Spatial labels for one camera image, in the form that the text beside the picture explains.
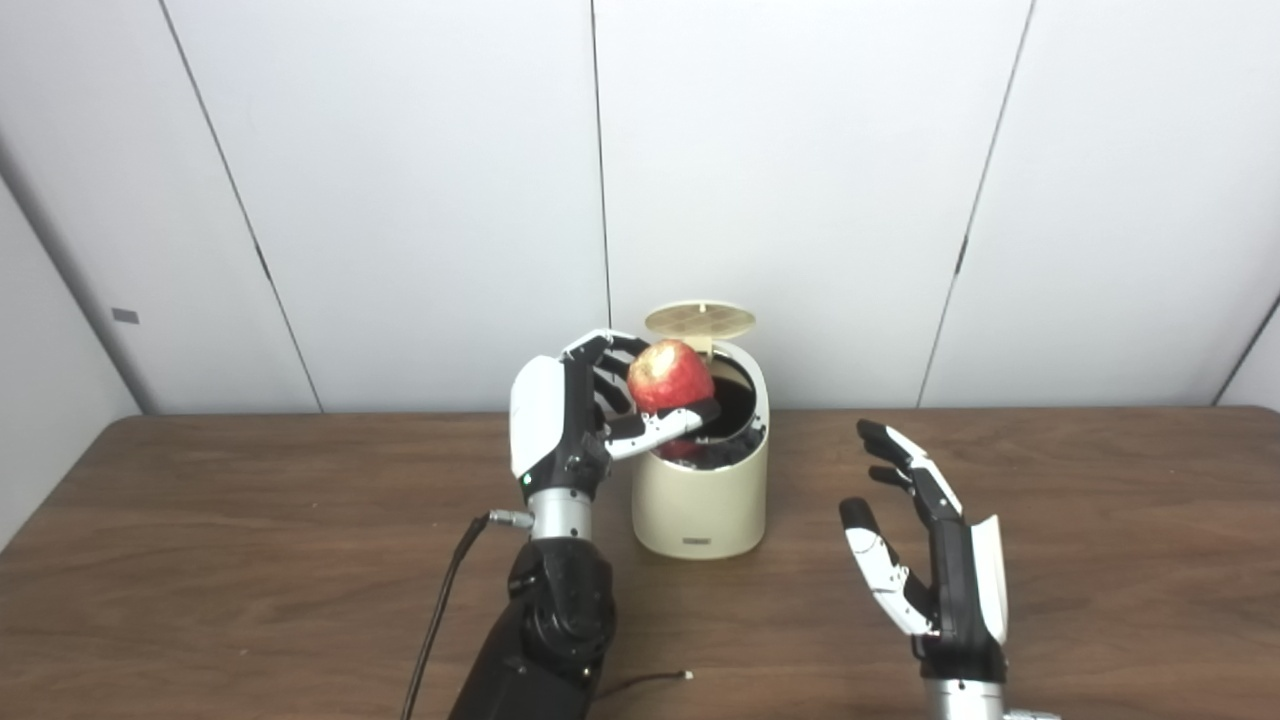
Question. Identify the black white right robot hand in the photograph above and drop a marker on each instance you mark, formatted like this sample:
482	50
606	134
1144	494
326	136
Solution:
955	590

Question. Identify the cream round bin lid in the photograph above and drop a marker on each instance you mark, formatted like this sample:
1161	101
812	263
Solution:
700	320

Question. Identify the red apple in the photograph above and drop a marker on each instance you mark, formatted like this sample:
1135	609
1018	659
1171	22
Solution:
672	378

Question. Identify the cream-colored round bin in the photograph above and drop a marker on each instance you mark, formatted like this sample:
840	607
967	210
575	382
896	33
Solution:
700	505

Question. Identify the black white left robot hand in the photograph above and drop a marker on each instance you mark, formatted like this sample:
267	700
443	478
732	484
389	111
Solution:
540	420

